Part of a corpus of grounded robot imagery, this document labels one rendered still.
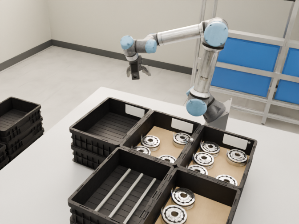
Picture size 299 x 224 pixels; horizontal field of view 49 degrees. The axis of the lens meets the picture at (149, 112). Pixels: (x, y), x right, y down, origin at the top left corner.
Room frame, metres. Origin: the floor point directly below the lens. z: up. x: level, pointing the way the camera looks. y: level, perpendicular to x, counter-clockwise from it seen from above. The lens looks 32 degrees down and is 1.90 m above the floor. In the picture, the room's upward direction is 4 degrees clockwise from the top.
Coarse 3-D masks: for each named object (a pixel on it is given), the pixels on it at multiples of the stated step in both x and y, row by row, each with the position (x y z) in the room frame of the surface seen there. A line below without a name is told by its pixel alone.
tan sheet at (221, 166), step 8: (224, 152) 1.38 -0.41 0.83; (192, 160) 1.30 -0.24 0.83; (216, 160) 1.31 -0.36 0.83; (224, 160) 1.31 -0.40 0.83; (216, 168) 1.25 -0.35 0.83; (224, 168) 1.25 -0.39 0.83; (232, 168) 1.26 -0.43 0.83; (240, 168) 1.26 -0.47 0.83; (216, 176) 1.19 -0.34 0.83; (232, 176) 1.20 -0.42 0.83; (240, 176) 1.20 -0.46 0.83
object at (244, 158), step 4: (228, 152) 1.34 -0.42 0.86; (232, 152) 1.35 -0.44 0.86; (240, 152) 1.35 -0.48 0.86; (244, 152) 1.35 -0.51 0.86; (228, 156) 1.31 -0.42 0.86; (232, 156) 1.31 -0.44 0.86; (244, 156) 1.32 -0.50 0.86; (232, 160) 1.28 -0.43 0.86; (236, 160) 1.28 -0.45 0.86; (240, 160) 1.29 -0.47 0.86; (244, 160) 1.28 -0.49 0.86
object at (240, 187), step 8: (200, 128) 1.45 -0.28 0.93; (216, 128) 1.46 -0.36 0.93; (240, 136) 1.40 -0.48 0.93; (192, 144) 1.30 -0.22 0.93; (256, 144) 1.33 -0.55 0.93; (184, 152) 1.23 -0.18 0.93; (248, 160) 1.20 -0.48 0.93; (184, 168) 1.12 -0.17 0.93; (248, 168) 1.15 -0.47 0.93; (208, 176) 1.07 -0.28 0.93; (232, 184) 1.03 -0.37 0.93; (240, 184) 1.04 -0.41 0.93
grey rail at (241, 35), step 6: (228, 30) 3.23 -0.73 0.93; (234, 30) 3.24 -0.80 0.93; (228, 36) 3.17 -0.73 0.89; (234, 36) 3.15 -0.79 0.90; (240, 36) 3.13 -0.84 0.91; (246, 36) 3.11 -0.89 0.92; (252, 36) 3.09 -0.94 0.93; (258, 36) 3.09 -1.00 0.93; (264, 36) 3.10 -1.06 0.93; (270, 36) 3.11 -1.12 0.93; (264, 42) 3.05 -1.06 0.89; (270, 42) 3.03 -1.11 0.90; (276, 42) 3.01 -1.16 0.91; (282, 42) 3.00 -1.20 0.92; (288, 42) 2.98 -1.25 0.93; (294, 42) 2.98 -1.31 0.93
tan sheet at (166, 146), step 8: (152, 128) 1.56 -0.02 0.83; (160, 128) 1.57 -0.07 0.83; (160, 136) 1.49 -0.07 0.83; (168, 136) 1.49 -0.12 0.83; (160, 144) 1.41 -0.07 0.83; (168, 144) 1.42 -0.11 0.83; (152, 152) 1.34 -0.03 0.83; (160, 152) 1.35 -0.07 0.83; (168, 152) 1.35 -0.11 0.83; (176, 152) 1.35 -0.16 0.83
